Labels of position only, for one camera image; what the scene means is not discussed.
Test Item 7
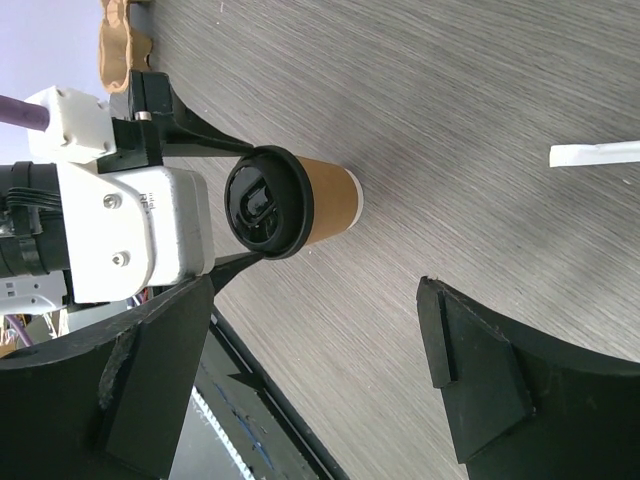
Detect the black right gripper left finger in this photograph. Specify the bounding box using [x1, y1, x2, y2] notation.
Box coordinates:
[1, 277, 214, 479]

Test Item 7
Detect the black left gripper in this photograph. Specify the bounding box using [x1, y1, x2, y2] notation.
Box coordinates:
[97, 71, 254, 174]

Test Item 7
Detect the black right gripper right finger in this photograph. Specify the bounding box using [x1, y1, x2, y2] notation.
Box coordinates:
[416, 277, 639, 479]

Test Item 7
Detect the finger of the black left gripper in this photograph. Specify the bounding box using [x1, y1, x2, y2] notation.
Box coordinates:
[212, 251, 263, 293]

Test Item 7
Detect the black plastic cup lid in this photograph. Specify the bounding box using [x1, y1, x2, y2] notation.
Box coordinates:
[224, 145, 314, 260]

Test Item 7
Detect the brown paper coffee cup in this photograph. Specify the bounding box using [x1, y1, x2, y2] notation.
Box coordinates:
[298, 157, 364, 245]

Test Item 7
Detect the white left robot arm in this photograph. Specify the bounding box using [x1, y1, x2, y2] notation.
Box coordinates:
[1, 71, 252, 315]

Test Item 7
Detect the tan cloth lump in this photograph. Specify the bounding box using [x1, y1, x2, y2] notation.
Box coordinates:
[98, 0, 153, 94]

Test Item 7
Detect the white paper strip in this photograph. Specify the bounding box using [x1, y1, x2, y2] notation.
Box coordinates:
[549, 141, 640, 168]

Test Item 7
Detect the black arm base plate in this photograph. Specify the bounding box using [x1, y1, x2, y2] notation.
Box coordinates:
[195, 309, 349, 479]

